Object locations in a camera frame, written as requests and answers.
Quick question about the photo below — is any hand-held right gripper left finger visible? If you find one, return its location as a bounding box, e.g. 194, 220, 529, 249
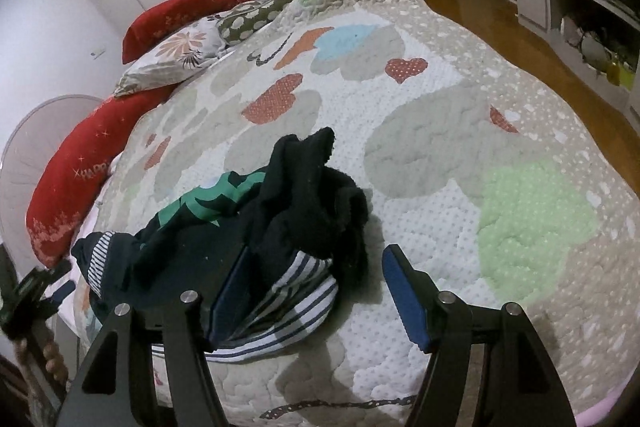
55, 243, 251, 427

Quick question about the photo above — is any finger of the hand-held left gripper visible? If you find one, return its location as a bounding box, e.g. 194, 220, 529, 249
50, 259, 77, 309

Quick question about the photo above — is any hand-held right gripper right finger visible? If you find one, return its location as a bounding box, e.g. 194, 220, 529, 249
381, 243, 573, 427

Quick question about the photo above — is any navy white striped garment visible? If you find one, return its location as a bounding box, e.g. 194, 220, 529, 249
71, 229, 339, 363

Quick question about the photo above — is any dark green patterned garment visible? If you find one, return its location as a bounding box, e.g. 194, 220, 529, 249
145, 171, 268, 238

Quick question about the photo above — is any dark clothes pile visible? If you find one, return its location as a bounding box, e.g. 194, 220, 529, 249
135, 127, 371, 303

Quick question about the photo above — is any person's left hand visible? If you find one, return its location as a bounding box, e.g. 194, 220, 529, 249
14, 336, 70, 389

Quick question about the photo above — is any red long pillow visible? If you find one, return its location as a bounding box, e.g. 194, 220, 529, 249
26, 84, 176, 270

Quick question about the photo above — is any white round fan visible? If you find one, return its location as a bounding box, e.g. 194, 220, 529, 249
0, 94, 108, 258

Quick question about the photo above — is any heart patterned quilt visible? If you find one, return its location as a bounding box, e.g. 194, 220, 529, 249
70, 0, 640, 427

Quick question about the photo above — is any floral pillow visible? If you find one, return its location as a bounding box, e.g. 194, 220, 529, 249
112, 14, 236, 100

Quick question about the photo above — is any olive cloud print blanket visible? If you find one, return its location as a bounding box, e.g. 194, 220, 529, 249
217, 0, 312, 48

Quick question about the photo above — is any grey round pot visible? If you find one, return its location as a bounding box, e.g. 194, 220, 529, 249
580, 34, 609, 70

